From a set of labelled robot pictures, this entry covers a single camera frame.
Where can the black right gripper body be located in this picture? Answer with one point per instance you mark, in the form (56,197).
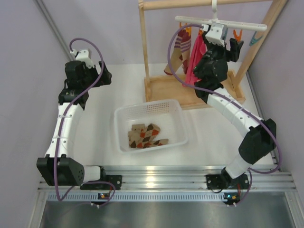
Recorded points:
(214,53)

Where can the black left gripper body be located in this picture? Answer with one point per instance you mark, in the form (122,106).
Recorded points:
(90,75)

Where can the pink sock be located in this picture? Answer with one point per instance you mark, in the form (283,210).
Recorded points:
(223,70)
(199,49)

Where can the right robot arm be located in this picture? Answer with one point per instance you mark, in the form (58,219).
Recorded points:
(259,135)

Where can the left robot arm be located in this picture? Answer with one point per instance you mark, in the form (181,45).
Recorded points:
(57,167)

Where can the orange clip right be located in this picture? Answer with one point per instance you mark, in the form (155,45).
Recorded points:
(237,36)

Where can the teal clip far right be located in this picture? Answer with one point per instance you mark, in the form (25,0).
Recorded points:
(255,39)

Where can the white clip hanger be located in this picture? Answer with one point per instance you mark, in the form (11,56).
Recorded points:
(228,24)

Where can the beige maroon striped sock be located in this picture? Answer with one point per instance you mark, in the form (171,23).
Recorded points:
(176,57)

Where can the wooden drying rack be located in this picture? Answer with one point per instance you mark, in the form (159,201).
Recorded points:
(167,87)

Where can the white plastic basket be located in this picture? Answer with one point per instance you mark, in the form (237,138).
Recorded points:
(166,116)

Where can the argyle beige orange sock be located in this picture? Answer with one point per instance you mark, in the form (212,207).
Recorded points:
(148,138)

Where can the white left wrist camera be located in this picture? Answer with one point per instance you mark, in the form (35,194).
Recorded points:
(83,55)

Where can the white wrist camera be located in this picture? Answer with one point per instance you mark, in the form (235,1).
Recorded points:
(83,55)
(217,34)

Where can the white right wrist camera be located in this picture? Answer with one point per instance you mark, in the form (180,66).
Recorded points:
(217,34)

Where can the aluminium frame post left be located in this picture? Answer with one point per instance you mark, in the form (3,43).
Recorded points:
(53,27)

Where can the aluminium frame post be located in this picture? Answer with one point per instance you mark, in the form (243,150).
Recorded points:
(53,27)
(258,103)

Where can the aluminium frame post right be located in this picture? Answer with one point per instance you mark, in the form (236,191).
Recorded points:
(258,103)

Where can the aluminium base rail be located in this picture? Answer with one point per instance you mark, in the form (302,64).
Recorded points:
(155,184)

